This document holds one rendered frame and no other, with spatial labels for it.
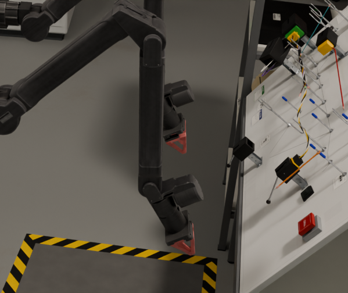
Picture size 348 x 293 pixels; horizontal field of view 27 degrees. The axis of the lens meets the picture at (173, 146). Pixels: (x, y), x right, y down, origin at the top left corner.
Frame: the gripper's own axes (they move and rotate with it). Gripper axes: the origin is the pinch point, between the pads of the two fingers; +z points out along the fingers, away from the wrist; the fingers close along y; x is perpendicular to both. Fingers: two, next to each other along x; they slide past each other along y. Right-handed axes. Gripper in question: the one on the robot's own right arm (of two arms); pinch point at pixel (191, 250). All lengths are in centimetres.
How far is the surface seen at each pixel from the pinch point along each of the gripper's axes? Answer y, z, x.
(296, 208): 18.9, 14.1, -27.4
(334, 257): 28, 45, -31
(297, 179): 26.5, 10.1, -30.6
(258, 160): 59, 21, -19
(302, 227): 3.5, 8.3, -28.6
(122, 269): 107, 81, 65
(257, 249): 15.4, 20.2, -12.5
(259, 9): 122, -3, -37
